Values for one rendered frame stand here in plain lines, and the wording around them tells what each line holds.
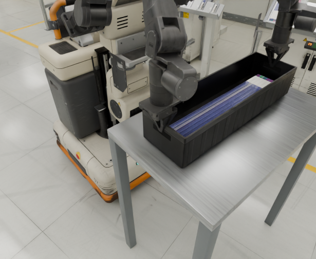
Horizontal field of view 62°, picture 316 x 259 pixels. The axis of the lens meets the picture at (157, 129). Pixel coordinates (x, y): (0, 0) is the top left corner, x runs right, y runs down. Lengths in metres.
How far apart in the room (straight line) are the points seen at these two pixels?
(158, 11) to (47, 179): 1.49
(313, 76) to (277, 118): 1.56
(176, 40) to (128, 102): 0.71
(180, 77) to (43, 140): 1.73
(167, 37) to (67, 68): 0.86
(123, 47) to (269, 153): 0.69
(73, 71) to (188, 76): 0.91
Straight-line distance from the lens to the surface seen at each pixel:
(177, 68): 0.55
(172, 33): 0.58
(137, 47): 1.17
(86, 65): 1.41
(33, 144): 2.16
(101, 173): 1.44
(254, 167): 0.79
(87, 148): 1.58
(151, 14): 0.59
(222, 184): 0.73
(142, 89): 1.33
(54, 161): 1.97
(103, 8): 0.94
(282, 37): 1.05
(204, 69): 2.60
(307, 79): 2.55
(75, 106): 1.47
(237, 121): 0.85
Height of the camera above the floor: 1.36
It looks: 41 degrees down
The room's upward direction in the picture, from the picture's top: straight up
